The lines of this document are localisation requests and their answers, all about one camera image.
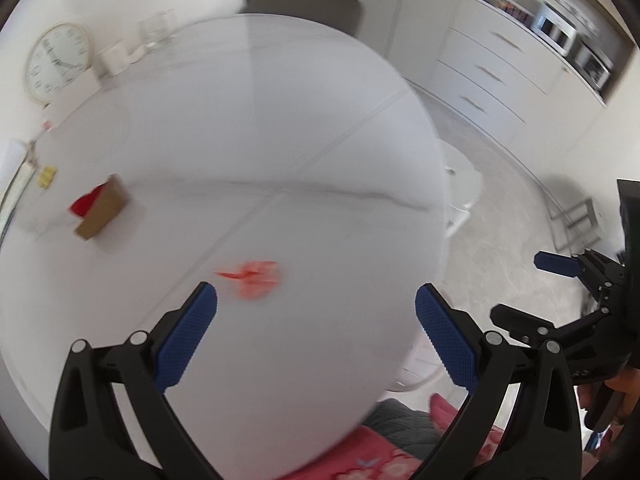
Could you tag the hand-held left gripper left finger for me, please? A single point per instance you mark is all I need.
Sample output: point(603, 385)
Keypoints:
point(187, 335)

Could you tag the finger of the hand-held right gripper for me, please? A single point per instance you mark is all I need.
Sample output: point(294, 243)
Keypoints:
point(520, 322)
point(555, 264)

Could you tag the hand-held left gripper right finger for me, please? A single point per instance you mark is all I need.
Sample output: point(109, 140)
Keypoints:
point(445, 335)

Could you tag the red snack wrapper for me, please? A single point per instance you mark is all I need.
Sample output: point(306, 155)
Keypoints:
point(252, 280)

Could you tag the brown cardboard box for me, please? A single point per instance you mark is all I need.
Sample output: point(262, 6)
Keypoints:
point(105, 210)

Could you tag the red scrap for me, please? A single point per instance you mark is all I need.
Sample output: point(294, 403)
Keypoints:
point(85, 203)

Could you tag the person's right hand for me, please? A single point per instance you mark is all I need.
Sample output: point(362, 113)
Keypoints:
point(625, 390)

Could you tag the metal step stool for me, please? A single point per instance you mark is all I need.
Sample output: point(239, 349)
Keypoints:
point(575, 215)

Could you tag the grey cloth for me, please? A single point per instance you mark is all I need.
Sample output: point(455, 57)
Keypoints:
point(405, 422)

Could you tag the pink floral clothing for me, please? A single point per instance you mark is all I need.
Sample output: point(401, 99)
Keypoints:
point(380, 460)

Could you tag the white drawer cabinet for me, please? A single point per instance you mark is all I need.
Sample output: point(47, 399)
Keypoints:
point(500, 70)

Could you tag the silver oven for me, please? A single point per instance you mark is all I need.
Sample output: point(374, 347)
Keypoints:
point(592, 62)

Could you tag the small yellow item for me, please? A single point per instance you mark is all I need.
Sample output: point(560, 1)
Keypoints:
point(46, 176)

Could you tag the stack of papers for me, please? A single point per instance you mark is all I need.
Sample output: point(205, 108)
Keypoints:
point(15, 185)

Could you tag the silver microwave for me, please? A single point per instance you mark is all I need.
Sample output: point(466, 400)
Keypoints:
point(555, 27)

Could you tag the flat white box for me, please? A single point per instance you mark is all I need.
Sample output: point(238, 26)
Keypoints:
point(72, 97)

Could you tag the row of jars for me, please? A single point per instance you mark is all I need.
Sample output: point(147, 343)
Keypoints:
point(500, 0)

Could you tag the clear glass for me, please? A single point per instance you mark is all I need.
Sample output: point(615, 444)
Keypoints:
point(156, 30)

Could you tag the grey chair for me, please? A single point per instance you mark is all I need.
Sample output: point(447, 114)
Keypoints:
point(305, 7)

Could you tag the round wall clock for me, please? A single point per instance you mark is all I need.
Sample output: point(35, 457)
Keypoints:
point(57, 62)

